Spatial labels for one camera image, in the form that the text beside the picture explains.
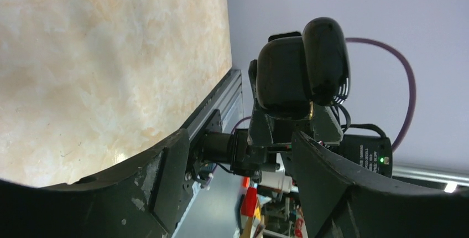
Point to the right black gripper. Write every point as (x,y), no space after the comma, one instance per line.
(252,152)

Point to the black earbud charging case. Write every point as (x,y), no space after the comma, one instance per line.
(298,70)

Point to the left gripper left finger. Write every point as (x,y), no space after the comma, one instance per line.
(143,196)

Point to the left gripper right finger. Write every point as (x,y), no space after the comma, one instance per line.
(339,198)

